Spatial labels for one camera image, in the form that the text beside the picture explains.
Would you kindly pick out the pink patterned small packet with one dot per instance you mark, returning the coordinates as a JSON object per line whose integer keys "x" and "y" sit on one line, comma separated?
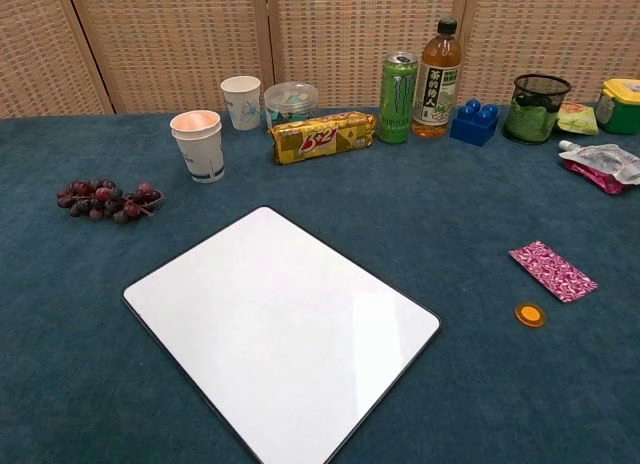
{"x": 552, "y": 271}

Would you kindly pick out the paper cup with orange inside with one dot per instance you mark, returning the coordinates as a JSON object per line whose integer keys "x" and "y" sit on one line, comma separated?
{"x": 195, "y": 121}

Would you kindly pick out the green box with yellow lid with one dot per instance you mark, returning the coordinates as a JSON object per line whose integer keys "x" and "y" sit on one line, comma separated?
{"x": 622, "y": 109}

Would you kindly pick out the white paper cup blue stripe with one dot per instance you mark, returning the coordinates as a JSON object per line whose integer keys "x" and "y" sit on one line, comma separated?
{"x": 205, "y": 159}

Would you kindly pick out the yellow biscuit pack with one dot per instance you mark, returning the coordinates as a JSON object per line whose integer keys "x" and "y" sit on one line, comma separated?
{"x": 320, "y": 139}

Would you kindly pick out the clear jar of coloured blocks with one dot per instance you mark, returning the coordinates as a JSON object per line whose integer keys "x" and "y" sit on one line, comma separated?
{"x": 290, "y": 101}

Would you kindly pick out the silver pink spout pouch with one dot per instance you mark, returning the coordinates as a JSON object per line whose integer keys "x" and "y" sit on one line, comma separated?
{"x": 605, "y": 164}

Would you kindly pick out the dark red grape bunch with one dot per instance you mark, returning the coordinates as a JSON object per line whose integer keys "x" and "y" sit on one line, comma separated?
{"x": 100, "y": 194}

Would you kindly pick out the woven wicker folding screen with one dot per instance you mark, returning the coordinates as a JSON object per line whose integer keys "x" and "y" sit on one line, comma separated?
{"x": 175, "y": 44}

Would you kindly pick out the yellow green snack bag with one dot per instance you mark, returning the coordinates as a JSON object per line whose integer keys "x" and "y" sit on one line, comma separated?
{"x": 580, "y": 121}

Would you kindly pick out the white paper cup blue print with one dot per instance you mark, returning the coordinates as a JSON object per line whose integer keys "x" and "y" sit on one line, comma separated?
{"x": 242, "y": 104}

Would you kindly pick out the blue table cloth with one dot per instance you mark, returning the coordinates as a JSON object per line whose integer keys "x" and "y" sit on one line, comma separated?
{"x": 400, "y": 209}

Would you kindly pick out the green energy drink can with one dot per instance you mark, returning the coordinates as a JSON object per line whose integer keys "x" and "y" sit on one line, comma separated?
{"x": 397, "y": 99}

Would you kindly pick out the blue toy building block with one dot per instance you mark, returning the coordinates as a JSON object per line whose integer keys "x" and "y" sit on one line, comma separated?
{"x": 472, "y": 126}

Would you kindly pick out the small brown nut-like piece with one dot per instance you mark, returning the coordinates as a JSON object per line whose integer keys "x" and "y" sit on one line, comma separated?
{"x": 530, "y": 314}

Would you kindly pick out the white rectangular board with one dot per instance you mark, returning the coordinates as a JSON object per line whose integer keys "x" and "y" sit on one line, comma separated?
{"x": 280, "y": 324}

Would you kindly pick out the amber tea bottle black cap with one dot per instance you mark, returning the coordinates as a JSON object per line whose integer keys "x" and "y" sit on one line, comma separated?
{"x": 435, "y": 84}

